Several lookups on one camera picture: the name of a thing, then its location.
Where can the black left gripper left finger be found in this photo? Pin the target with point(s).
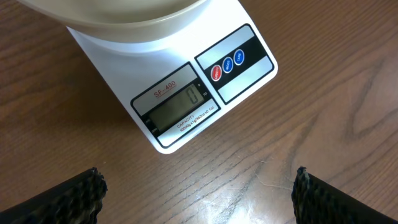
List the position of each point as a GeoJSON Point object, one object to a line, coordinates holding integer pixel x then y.
{"type": "Point", "coordinates": [76, 200]}

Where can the beige bowl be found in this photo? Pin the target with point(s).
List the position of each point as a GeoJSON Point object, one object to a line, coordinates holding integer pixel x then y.
{"type": "Point", "coordinates": [125, 21]}

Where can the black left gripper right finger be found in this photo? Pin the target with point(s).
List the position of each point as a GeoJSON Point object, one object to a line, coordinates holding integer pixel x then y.
{"type": "Point", "coordinates": [317, 202]}

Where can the white digital kitchen scale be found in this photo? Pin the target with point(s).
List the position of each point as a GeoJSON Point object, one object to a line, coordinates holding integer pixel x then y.
{"type": "Point", "coordinates": [175, 87]}

